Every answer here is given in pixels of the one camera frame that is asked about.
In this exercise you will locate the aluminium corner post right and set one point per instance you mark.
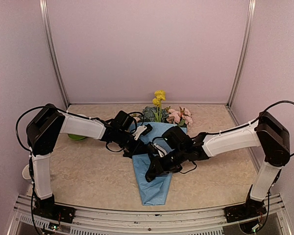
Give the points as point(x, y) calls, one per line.
point(243, 52)

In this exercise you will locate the aluminium corner post left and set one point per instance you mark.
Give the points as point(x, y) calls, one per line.
point(48, 32)

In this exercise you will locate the pale pink fake flower stem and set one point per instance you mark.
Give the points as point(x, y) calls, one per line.
point(181, 117)

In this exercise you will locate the yellow fake flower stem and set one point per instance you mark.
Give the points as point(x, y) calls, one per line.
point(159, 97)

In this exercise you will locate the green plastic plate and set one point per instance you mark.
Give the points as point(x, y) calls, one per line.
point(76, 137)

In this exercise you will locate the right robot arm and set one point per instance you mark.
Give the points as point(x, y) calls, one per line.
point(222, 180)

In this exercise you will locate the blue wrapping paper sheet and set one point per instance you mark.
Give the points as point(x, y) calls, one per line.
point(152, 193)

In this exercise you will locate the aluminium corner post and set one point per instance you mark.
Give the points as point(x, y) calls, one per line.
point(243, 52)
point(48, 32)

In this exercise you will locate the blue fake flower bunch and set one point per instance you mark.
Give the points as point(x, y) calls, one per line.
point(149, 113)

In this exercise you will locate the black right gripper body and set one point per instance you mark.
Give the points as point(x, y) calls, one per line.
point(168, 166)

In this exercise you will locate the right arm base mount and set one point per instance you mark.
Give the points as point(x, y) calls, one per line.
point(244, 211)

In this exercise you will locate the aluminium front frame rail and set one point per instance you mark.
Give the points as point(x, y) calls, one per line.
point(207, 221)

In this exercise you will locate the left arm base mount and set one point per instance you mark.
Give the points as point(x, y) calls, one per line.
point(55, 212)

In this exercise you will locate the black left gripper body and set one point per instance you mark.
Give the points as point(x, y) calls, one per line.
point(133, 149)

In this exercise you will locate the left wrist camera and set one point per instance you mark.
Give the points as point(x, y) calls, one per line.
point(142, 131)

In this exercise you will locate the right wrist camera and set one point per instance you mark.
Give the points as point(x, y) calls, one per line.
point(156, 150)

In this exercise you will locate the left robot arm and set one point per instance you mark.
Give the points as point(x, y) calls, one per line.
point(85, 173)

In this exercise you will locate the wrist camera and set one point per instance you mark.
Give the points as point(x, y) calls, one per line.
point(142, 131)
point(156, 150)

